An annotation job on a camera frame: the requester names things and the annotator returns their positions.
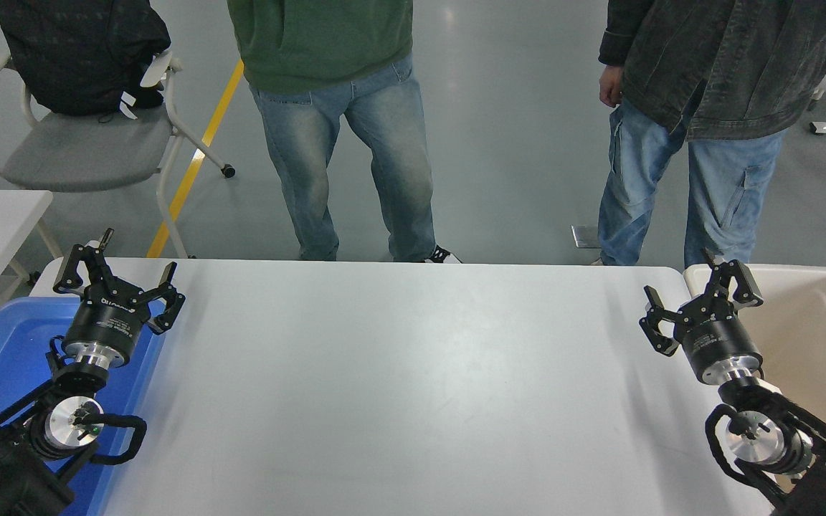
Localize black backpack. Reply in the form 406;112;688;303
0;0;172;118

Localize person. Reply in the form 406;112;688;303
227;0;462;263
597;0;826;267

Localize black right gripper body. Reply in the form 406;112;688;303
675;294;764;385

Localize blue plastic tray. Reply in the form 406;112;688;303
0;296;168;516

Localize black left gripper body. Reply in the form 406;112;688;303
62;285;153;356

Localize large pale bin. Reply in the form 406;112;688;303
683;264;826;516

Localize person's hand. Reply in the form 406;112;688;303
599;66;626;109

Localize grey white chair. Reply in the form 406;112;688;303
0;49;237;259

